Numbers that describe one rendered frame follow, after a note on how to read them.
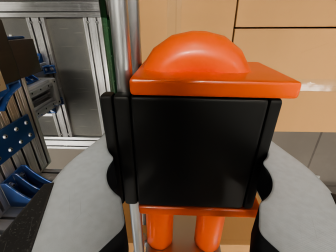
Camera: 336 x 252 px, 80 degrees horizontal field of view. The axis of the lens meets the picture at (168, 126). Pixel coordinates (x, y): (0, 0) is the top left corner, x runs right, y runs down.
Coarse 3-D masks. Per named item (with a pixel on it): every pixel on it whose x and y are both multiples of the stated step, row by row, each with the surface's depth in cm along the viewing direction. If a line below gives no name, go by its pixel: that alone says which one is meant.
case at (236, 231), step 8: (256, 192) 49; (128, 208) 46; (128, 216) 44; (128, 224) 42; (224, 224) 42; (232, 224) 42; (240, 224) 41; (248, 224) 41; (128, 232) 40; (144, 232) 40; (224, 232) 40; (232, 232) 40; (240, 232) 40; (248, 232) 40; (128, 240) 39; (224, 240) 38; (232, 240) 38; (240, 240) 38; (248, 240) 38; (128, 248) 39; (144, 248) 39; (224, 248) 38; (232, 248) 38; (240, 248) 38; (248, 248) 38
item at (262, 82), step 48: (144, 96) 9; (192, 96) 9; (240, 96) 9; (288, 96) 9; (144, 144) 10; (192, 144) 10; (240, 144) 10; (144, 192) 12; (192, 192) 11; (240, 192) 11
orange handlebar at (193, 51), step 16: (192, 32) 10; (208, 32) 10; (160, 48) 10; (176, 48) 9; (192, 48) 9; (208, 48) 9; (224, 48) 9; (144, 64) 10; (160, 64) 10; (176, 64) 10; (192, 64) 10; (208, 64) 10; (224, 64) 10; (240, 64) 10; (160, 224) 15; (208, 224) 15; (160, 240) 16; (208, 240) 16
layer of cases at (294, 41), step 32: (160, 0) 66; (192, 0) 66; (224, 0) 65; (256, 0) 65; (288, 0) 65; (320, 0) 64; (160, 32) 70; (224, 32) 69; (256, 32) 69; (288, 32) 69; (320, 32) 68; (288, 64) 73; (320, 64) 73; (320, 96) 78; (288, 128) 85; (320, 128) 84
